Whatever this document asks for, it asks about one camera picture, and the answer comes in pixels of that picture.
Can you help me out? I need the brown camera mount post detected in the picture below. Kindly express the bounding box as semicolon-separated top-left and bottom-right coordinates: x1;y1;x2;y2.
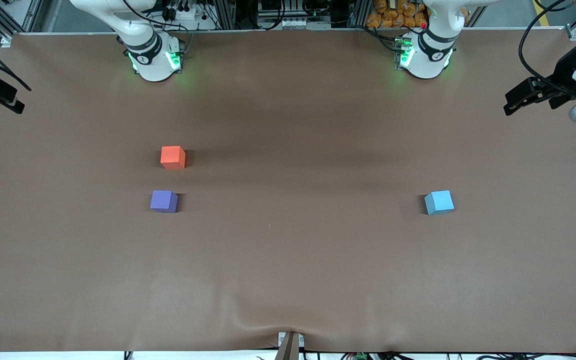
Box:
277;331;305;360

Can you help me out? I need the orange foam block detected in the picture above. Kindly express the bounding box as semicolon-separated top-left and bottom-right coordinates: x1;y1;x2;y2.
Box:
160;146;187;170

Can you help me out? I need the brown table cover sheet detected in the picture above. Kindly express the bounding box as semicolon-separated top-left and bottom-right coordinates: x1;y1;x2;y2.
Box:
0;29;576;353

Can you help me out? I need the purple foam block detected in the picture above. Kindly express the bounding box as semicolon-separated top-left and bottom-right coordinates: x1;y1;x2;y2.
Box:
149;190;179;214

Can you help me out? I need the pile of orange packets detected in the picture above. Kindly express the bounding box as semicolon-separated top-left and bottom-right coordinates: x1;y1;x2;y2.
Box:
366;0;469;29

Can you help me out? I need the light blue foam block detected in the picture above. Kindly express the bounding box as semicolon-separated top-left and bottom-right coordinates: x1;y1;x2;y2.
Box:
424;190;455;216

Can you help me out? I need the white power strip with plugs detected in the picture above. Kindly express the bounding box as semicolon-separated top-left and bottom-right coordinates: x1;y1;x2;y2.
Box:
164;4;220;32

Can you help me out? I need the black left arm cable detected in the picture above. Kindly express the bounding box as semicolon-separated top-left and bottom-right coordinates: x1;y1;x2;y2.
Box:
518;0;576;97

